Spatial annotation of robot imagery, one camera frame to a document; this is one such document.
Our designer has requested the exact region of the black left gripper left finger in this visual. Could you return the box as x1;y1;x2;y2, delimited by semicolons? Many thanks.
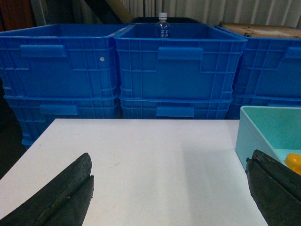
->
0;153;94;226

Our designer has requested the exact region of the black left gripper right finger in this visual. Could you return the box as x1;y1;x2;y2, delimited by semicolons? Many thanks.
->
246;150;301;226

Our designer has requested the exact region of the yellow two-stud toy block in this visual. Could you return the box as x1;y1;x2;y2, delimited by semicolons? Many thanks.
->
284;153;301;175

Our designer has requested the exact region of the teal plastic bin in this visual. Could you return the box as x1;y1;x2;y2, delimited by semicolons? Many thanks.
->
235;106;301;169

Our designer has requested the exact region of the left lower blue crate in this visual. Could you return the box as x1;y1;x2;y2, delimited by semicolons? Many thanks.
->
4;95;121;149

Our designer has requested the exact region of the blue crate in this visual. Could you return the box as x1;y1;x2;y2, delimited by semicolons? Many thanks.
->
114;24;246;101
119;96;232;120
0;24;124;98
216;25;301;98
225;94;301;120
4;95;121;149

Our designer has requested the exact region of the right lower blue crate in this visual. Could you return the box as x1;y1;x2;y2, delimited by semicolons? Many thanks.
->
225;94;301;120

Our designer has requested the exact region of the middle lower blue crate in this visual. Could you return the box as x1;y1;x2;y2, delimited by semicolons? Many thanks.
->
119;96;232;120

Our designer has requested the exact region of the right upper blue crate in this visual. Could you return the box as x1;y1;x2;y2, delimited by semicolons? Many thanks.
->
216;25;301;98

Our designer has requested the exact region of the left upper blue crate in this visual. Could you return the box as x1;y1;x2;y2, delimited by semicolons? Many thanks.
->
0;24;124;98

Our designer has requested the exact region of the middle upper blue crate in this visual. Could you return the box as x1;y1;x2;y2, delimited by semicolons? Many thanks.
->
114;24;246;101

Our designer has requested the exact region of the brown cardboard sheet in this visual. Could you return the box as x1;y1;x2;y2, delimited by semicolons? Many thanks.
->
219;22;301;38

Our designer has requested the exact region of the clear water bottle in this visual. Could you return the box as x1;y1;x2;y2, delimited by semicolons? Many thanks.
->
155;12;170;38

